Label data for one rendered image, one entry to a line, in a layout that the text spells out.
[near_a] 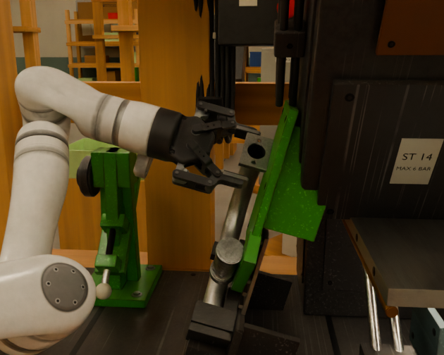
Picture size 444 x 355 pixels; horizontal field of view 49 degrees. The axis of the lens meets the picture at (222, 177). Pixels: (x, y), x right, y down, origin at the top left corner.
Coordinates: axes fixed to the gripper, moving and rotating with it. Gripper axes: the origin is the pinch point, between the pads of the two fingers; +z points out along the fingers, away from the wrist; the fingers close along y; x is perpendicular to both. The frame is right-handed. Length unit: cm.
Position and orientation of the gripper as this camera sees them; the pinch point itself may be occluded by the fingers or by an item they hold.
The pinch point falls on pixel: (247, 157)
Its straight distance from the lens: 71.1
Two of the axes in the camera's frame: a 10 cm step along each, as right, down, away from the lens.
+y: 2.4, -8.4, 4.9
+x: -1.2, 4.8, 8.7
